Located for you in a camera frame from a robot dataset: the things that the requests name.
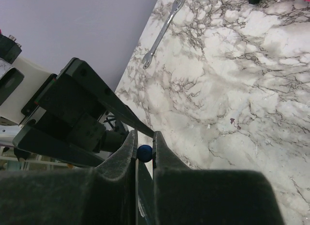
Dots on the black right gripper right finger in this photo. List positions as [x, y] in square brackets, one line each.
[184, 196]

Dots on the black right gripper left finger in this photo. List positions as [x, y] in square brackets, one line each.
[104, 195]

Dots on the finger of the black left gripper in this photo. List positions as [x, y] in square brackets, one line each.
[79, 147]
[96, 86]

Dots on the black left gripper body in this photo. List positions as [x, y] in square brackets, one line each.
[64, 104]

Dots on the blue marker cap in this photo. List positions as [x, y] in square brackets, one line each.
[144, 153]

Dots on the silver open-end wrench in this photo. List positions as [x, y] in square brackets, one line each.
[176, 6]

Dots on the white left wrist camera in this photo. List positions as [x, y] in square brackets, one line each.
[21, 81]

